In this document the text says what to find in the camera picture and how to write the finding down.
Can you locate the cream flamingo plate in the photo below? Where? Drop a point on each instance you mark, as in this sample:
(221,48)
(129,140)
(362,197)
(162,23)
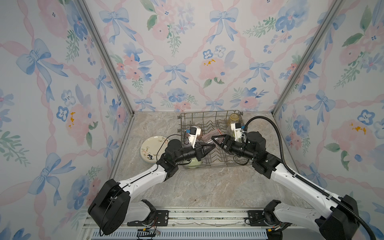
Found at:
(152,149)

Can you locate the pink glass tumbler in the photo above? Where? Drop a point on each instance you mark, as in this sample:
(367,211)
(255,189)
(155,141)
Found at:
(207,138)

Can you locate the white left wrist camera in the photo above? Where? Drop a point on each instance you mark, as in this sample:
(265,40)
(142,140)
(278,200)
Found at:
(193,134)

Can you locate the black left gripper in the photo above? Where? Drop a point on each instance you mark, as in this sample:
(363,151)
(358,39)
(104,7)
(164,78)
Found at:
(197,150)

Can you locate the grey wire dish rack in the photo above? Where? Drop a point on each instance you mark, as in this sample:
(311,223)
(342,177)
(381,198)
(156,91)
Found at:
(212,124)

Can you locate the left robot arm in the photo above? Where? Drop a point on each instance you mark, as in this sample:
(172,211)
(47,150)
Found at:
(114,204)

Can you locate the aluminium right corner post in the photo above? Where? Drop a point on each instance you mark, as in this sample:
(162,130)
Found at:
(328,19)

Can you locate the aluminium corner post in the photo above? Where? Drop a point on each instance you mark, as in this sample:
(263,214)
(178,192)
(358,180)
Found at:
(328,19)
(95,34)

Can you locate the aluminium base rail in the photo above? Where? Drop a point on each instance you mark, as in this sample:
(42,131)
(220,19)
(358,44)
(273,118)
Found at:
(203,224)

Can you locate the amber glass tumbler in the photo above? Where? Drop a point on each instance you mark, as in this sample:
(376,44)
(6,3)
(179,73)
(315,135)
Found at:
(233,119)

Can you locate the green ceramic bowl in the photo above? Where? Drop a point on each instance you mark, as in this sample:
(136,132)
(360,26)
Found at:
(191,164)

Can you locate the aluminium left corner post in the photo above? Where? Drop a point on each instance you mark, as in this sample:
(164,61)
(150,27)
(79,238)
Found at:
(95,34)

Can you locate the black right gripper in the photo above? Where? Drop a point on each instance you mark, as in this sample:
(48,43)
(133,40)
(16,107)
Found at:
(229,142)

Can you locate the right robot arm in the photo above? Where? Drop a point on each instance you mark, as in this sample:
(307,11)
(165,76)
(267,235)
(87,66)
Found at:
(329,215)

